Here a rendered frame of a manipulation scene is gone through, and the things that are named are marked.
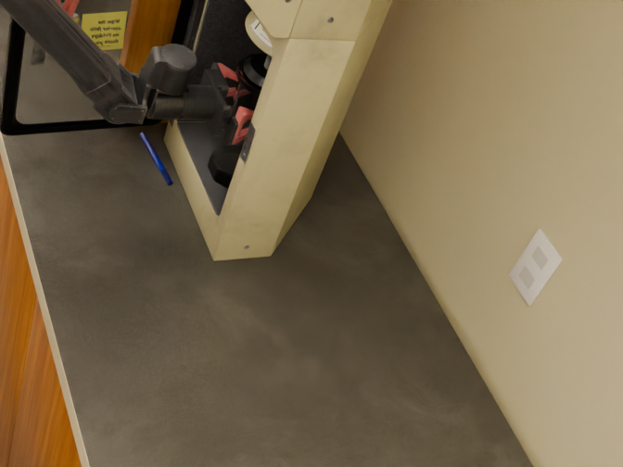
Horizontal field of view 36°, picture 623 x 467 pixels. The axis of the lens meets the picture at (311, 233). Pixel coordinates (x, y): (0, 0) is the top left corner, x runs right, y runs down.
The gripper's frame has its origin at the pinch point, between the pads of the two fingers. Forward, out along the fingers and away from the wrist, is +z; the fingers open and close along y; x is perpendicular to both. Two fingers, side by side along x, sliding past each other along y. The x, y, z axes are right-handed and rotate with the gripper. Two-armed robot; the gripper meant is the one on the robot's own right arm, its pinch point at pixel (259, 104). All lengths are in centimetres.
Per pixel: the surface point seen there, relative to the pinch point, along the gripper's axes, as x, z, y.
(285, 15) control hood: -27.0, -9.9, -13.6
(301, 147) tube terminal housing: -2.5, 1.7, -13.9
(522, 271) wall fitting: 3, 35, -39
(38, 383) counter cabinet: 54, -32, -15
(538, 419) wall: 19, 37, -57
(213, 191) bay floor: 16.3, -5.1, -4.4
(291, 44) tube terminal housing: -22.3, -7.2, -13.7
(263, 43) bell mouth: -14.8, -5.2, -3.3
